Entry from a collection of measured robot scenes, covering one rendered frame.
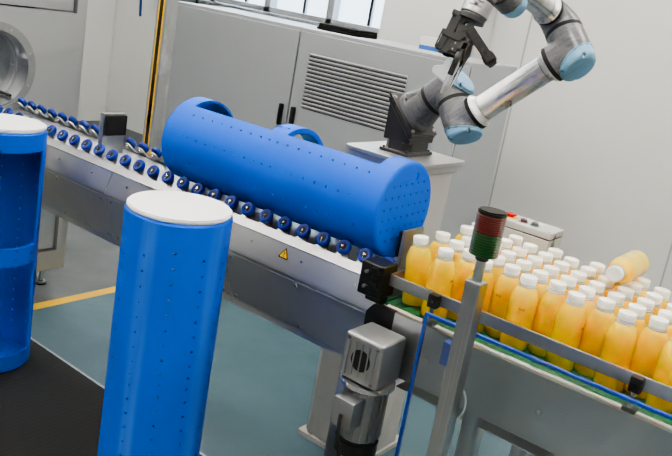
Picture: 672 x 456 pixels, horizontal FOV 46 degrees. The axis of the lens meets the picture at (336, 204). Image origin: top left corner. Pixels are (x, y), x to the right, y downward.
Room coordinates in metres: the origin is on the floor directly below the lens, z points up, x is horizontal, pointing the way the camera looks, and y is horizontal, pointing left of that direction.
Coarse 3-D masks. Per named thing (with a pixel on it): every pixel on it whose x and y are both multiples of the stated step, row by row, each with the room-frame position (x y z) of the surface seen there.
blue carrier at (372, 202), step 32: (192, 128) 2.50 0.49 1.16; (224, 128) 2.44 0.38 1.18; (256, 128) 2.40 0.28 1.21; (288, 128) 2.39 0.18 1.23; (192, 160) 2.47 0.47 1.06; (224, 160) 2.38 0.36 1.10; (256, 160) 2.32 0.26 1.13; (288, 160) 2.26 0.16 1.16; (320, 160) 2.22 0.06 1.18; (352, 160) 2.18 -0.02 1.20; (384, 160) 2.16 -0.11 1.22; (224, 192) 2.45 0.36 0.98; (256, 192) 2.32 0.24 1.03; (288, 192) 2.23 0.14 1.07; (320, 192) 2.16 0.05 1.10; (352, 192) 2.11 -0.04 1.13; (384, 192) 2.07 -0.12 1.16; (416, 192) 2.21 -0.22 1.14; (320, 224) 2.19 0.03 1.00; (352, 224) 2.11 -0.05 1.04; (384, 224) 2.09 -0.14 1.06; (416, 224) 2.24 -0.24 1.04; (384, 256) 2.13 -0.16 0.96
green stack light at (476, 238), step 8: (472, 232) 1.64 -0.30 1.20; (472, 240) 1.62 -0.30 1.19; (480, 240) 1.61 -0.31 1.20; (488, 240) 1.60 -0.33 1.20; (496, 240) 1.61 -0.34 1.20; (472, 248) 1.62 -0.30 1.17; (480, 248) 1.60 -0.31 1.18; (488, 248) 1.60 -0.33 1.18; (496, 248) 1.61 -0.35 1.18; (480, 256) 1.60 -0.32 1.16; (488, 256) 1.60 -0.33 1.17; (496, 256) 1.61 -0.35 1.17
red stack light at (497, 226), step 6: (480, 216) 1.62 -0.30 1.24; (486, 216) 1.61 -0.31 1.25; (480, 222) 1.61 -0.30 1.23; (486, 222) 1.60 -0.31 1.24; (492, 222) 1.60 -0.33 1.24; (498, 222) 1.60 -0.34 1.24; (504, 222) 1.61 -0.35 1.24; (474, 228) 1.63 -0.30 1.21; (480, 228) 1.61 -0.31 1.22; (486, 228) 1.60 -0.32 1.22; (492, 228) 1.60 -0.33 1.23; (498, 228) 1.61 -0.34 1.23; (504, 228) 1.62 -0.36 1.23; (486, 234) 1.60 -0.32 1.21; (492, 234) 1.60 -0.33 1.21; (498, 234) 1.61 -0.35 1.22
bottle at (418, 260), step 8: (416, 248) 1.95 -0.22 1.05; (424, 248) 1.95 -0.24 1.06; (408, 256) 1.96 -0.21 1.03; (416, 256) 1.94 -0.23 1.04; (424, 256) 1.94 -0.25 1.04; (408, 264) 1.95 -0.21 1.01; (416, 264) 1.94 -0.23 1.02; (424, 264) 1.94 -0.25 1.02; (408, 272) 1.95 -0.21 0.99; (416, 272) 1.94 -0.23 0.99; (424, 272) 1.94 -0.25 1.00; (408, 280) 1.94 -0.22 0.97; (416, 280) 1.93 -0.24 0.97; (424, 280) 1.94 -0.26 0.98; (408, 296) 1.94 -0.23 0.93; (408, 304) 1.94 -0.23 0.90; (416, 304) 1.93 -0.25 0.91
